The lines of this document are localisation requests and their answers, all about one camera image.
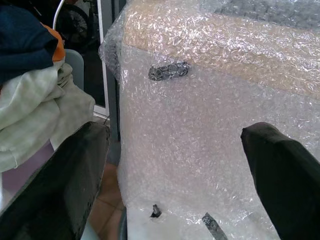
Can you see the white door frame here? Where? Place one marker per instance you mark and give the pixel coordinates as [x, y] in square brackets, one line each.
[104, 55]

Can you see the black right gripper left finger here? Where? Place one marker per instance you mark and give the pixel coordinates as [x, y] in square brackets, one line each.
[57, 190]

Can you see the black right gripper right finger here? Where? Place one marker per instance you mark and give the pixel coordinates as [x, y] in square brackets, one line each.
[287, 180]

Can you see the navy blue garment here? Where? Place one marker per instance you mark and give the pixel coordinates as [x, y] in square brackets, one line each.
[23, 42]

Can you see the orange garment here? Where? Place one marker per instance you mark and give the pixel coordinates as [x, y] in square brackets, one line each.
[59, 47]

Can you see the black bicycle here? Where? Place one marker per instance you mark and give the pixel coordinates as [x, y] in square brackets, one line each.
[77, 25]

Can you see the pale green garment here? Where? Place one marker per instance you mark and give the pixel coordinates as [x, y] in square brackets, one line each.
[37, 110]

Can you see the bubble wrapped white appliance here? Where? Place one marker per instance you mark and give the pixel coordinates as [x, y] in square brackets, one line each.
[207, 120]

